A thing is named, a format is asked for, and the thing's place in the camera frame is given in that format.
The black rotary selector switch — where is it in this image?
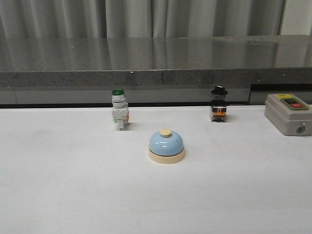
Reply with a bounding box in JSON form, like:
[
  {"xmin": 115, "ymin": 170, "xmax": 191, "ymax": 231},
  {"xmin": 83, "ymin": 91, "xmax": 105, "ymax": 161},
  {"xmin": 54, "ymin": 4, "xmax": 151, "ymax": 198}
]
[{"xmin": 210, "ymin": 85, "xmax": 228, "ymax": 122}]

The blue call bell cream base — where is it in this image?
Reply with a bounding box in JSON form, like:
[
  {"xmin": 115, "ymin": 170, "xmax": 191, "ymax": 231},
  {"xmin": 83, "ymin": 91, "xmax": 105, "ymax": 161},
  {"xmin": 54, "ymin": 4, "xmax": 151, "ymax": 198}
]
[{"xmin": 148, "ymin": 128, "xmax": 185, "ymax": 164}]

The grey stone countertop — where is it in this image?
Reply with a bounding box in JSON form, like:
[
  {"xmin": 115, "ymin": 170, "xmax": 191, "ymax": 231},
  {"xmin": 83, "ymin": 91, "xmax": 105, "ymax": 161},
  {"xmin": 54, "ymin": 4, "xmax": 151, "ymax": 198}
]
[{"xmin": 0, "ymin": 35, "xmax": 312, "ymax": 106}]

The green pushbutton switch white body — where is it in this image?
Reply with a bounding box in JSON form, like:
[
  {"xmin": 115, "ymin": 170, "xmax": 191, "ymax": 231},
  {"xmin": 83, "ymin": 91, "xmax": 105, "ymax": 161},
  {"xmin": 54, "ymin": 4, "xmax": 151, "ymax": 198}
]
[{"xmin": 112, "ymin": 89, "xmax": 129, "ymax": 130}]

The grey curtain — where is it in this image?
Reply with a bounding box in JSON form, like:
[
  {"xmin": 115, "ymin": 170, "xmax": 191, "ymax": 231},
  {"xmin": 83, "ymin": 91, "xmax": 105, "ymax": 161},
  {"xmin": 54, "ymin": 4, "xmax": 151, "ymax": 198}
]
[{"xmin": 0, "ymin": 0, "xmax": 284, "ymax": 39}]

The grey switch box red button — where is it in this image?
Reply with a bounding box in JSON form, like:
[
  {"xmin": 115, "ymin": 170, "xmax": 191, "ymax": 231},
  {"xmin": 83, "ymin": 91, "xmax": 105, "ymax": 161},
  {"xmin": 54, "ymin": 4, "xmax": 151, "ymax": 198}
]
[{"xmin": 265, "ymin": 94, "xmax": 312, "ymax": 136}]

